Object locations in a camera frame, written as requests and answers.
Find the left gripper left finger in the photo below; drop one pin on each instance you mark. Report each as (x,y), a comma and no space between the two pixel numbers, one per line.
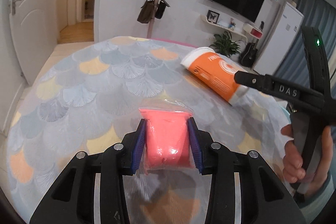
(70,199)

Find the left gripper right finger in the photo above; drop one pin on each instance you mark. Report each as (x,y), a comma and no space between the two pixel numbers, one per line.
(264,198)

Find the orange paper cup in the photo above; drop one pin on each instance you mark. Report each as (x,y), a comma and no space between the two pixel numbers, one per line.
(215,72)

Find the pink putty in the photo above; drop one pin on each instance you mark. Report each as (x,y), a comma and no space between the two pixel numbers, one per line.
(167,143)

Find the person's right hand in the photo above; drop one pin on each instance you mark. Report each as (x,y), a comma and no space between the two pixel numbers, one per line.
(295,163)

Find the black acoustic guitar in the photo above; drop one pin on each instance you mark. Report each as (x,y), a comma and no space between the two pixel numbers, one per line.
(248,56)

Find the white refrigerator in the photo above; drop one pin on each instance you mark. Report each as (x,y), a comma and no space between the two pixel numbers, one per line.
(279,40)

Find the blue curtains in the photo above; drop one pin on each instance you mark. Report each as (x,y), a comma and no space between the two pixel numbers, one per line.
(316,34)

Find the scallop pattern tablecloth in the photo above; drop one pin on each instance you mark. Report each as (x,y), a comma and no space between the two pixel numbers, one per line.
(91,99)

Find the green potted plant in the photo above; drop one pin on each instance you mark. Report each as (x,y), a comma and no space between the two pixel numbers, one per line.
(224,45)

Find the framed butterfly picture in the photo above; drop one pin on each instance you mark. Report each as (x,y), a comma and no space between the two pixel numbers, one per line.
(212,16)

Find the black hanging bag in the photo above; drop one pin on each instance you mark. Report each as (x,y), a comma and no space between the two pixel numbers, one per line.
(162,5)

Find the brown hanging bag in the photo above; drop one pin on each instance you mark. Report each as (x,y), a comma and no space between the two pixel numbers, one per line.
(146,12)

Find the white door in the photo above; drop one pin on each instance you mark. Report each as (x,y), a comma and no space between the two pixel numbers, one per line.
(34,32)

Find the white red wall box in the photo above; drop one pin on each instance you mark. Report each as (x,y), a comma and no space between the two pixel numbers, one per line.
(252,31)

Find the white lower wall shelf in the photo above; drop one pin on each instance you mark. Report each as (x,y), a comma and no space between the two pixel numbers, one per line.
(242,36)

